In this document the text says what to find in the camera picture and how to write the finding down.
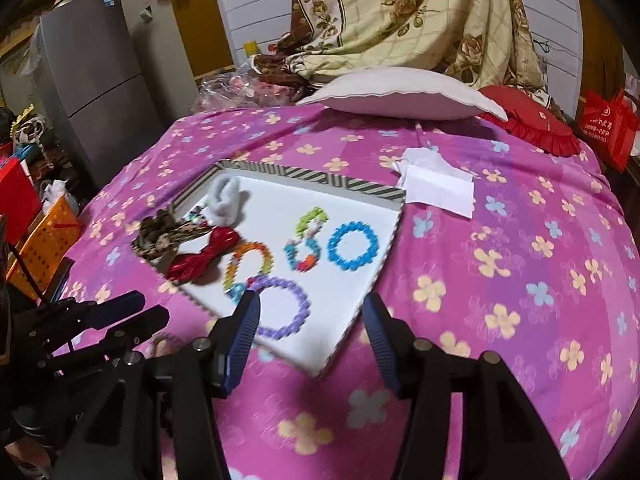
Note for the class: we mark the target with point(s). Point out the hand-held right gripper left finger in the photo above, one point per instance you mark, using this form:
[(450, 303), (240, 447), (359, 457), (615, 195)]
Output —
[(242, 335)]

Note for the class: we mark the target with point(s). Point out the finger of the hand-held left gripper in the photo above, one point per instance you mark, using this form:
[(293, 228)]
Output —
[(142, 325), (117, 305)]

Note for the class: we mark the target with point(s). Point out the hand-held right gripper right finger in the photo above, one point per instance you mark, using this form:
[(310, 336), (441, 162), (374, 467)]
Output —
[(380, 345)]

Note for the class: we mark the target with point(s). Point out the white tray striped rim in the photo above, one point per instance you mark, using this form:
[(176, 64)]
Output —
[(350, 300)]

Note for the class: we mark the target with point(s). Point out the leopard print scrunchie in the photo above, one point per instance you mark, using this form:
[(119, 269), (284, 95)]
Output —
[(162, 237)]

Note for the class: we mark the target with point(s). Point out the black box blue edge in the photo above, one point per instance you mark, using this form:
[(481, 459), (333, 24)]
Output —
[(62, 280)]

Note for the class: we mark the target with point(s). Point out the orange plastic basket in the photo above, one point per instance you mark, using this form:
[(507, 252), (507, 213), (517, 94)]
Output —
[(45, 245)]

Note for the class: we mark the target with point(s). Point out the white cloth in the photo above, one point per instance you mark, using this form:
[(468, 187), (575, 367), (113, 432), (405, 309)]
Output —
[(60, 195)]

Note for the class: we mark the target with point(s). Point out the white fluffy scrunchie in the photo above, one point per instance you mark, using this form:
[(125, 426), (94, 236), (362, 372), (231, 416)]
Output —
[(225, 202)]

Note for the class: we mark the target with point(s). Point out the pink floral bedsheet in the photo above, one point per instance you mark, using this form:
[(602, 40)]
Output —
[(500, 285)]

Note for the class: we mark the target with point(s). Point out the red box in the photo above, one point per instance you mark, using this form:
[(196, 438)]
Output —
[(17, 200)]

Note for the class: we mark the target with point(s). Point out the white folded paper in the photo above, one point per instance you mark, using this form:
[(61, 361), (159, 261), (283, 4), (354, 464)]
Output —
[(440, 185)]

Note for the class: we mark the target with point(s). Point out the pile of bags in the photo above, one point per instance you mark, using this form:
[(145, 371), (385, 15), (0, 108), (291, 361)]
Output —
[(30, 132)]

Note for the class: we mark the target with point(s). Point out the grey refrigerator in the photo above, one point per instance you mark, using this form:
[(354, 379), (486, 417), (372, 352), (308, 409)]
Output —
[(100, 85)]

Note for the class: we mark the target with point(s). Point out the clear plastic bag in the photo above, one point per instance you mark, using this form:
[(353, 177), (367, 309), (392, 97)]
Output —
[(235, 85)]

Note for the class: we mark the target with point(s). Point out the white pillow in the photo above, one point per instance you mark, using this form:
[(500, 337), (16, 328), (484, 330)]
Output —
[(400, 95)]

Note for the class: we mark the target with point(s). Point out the red frilled cushion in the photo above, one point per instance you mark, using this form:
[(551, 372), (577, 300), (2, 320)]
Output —
[(530, 120)]

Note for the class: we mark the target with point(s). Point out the small yellow item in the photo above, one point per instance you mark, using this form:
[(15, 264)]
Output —
[(250, 50)]

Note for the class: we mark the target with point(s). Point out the brown wooden door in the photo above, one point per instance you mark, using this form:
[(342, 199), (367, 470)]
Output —
[(212, 20)]

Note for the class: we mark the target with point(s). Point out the straw hat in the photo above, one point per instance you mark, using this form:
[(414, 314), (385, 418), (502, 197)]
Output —
[(70, 0)]

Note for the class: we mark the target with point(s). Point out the red shopping bag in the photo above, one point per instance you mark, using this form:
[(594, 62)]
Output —
[(612, 130)]

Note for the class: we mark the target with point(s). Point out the yellow floral quilt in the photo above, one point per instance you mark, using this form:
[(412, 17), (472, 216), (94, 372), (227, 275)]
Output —
[(410, 15)]

